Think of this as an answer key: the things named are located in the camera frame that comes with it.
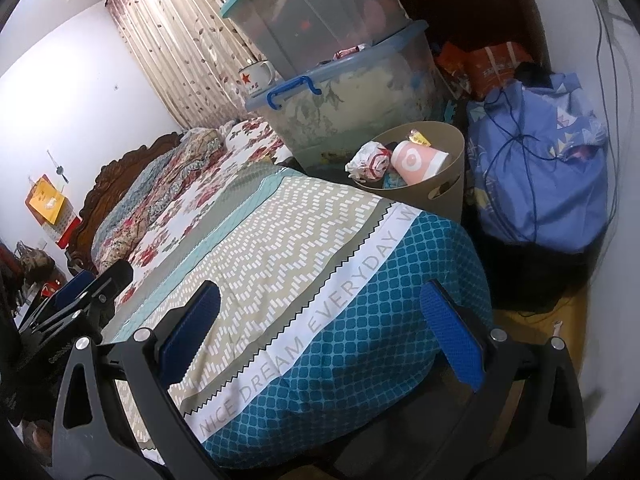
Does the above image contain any pink paper cup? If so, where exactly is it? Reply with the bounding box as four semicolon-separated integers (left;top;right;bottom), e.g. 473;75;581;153
390;141;449;184

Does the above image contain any teal beige patterned blanket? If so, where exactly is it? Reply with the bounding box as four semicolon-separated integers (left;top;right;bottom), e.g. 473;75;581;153
100;165;497;467

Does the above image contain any beige waste bin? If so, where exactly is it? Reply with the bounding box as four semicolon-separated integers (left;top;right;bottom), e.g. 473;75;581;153
345;121;466;224

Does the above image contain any white enamel mug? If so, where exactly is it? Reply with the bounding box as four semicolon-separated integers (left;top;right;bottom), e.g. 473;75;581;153
237;60;277;97

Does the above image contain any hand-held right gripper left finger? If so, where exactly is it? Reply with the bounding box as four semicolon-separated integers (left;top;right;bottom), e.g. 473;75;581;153
50;280;232;480

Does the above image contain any wall hook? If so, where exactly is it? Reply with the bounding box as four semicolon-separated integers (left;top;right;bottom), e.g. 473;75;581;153
47;150;71;184

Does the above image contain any leaf patterned curtain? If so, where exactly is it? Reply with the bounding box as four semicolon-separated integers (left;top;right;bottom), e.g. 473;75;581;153
107;0;282;132

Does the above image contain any dark wooden cabinet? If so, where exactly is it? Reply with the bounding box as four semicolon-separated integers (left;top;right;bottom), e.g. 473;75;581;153
384;0;547;57

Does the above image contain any brown handbag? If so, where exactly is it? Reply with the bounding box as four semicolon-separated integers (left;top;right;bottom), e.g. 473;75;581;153
15;242;57;284

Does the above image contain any large orange bag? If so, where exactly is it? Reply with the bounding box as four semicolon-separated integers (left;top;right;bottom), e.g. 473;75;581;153
467;42;534;102

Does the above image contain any clear storage box blue lid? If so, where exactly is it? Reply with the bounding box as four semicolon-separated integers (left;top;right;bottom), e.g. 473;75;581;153
245;20;452;167

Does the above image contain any grey wall cable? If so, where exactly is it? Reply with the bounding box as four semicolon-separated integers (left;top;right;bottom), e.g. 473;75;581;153
580;0;632;232

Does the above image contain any white red plastic bag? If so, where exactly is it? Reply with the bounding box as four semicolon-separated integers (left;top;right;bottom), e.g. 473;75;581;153
347;141;394;184

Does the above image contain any red white wall calendar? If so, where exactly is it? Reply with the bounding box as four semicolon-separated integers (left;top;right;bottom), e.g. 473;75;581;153
42;200;82;249

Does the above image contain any blue cloth bundle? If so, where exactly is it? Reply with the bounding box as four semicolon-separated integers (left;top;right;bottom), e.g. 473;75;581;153
467;72;609;254

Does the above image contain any yellow wall hanging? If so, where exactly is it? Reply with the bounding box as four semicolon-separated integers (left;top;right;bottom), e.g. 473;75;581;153
25;174;69;224

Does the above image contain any red white wrapper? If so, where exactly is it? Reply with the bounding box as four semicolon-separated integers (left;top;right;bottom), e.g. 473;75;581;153
334;45;372;62

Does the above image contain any clear storage box teal lid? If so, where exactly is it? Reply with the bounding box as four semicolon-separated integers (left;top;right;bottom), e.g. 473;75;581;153
220;0;417;69

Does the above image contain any carved wooden headboard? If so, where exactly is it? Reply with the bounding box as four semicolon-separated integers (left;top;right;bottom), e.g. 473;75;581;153
67;132;183;273

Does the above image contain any small orange bag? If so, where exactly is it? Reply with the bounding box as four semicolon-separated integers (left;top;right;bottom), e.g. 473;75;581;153
435;42;472;80

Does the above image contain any folded floral quilt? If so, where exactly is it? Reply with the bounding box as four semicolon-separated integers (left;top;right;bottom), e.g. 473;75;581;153
92;127;227;272

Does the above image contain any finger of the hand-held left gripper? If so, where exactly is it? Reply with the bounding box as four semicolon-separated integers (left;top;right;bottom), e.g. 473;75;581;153
54;260;134;320
19;299;102;342

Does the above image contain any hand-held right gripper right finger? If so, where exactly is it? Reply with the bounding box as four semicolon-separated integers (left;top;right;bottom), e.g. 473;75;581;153
400;280;589;480

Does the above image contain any dark blue cord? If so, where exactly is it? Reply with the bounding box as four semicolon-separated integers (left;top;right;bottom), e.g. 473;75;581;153
484;85;567;247

